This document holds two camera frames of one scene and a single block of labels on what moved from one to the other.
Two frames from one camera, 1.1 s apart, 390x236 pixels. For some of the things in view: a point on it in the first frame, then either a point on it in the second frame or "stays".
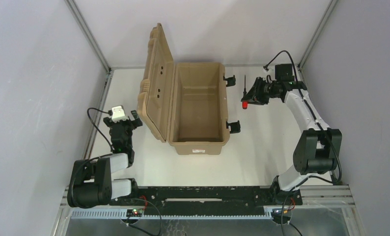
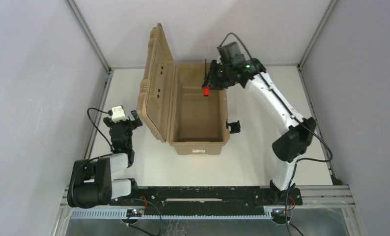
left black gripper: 121,123 stays
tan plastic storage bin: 184,104 stays
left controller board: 136,212 stays
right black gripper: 255,92 → 216,77
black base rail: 207,197 stays
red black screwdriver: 244,100 → 206,88
